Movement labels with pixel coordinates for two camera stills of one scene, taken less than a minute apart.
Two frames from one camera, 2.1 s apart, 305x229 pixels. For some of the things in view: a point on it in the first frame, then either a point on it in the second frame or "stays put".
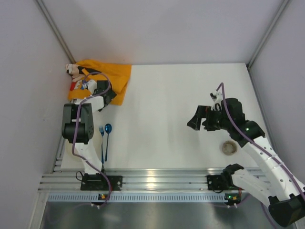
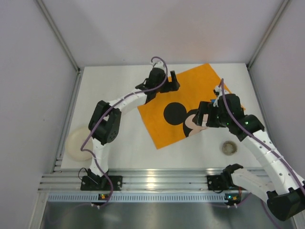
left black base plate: x=97 y=182 stays put
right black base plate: x=214 y=182 stays put
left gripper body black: x=107 y=94 to x=167 y=85
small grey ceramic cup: x=229 y=147 stays put
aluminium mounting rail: x=134 y=179 stays put
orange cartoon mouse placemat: x=117 y=74 to x=168 y=116
